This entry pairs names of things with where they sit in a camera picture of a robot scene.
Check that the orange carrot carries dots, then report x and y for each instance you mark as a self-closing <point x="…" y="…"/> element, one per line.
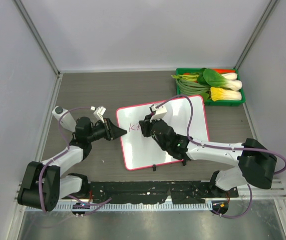
<point x="223" y="71"/>

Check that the white bok choy back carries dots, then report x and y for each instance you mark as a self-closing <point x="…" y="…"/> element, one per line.
<point x="230" y="76"/>

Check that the white slotted cable duct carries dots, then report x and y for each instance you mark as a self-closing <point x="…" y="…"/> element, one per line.
<point x="65" y="206"/>

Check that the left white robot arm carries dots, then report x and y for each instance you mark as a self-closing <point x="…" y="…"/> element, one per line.
<point x="43" y="184"/>

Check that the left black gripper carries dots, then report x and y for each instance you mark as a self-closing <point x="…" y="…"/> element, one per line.
<point x="112" y="132"/>

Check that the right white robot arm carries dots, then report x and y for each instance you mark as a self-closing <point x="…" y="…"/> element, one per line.
<point x="250" y="162"/>

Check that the green long beans bundle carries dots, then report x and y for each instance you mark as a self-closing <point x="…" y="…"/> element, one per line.
<point x="190" y="88"/>

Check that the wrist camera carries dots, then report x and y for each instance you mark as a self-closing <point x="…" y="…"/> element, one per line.
<point x="157" y="112"/>
<point x="99" y="113"/>

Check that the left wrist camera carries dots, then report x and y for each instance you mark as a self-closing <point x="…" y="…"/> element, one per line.
<point x="99" y="113"/>

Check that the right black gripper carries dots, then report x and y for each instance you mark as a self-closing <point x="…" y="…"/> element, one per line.
<point x="146" y="125"/>

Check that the green bok choy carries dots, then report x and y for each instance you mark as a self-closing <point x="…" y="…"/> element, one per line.
<point x="211" y="78"/>

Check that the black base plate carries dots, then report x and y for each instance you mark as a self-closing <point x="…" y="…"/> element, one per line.
<point x="153" y="192"/>

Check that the pink framed whiteboard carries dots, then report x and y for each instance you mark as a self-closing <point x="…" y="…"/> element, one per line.
<point x="148" y="144"/>

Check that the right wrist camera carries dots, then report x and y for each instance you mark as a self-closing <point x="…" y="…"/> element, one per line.
<point x="157" y="112"/>

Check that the yellow bok choy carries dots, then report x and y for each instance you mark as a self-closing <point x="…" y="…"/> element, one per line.
<point x="220" y="94"/>

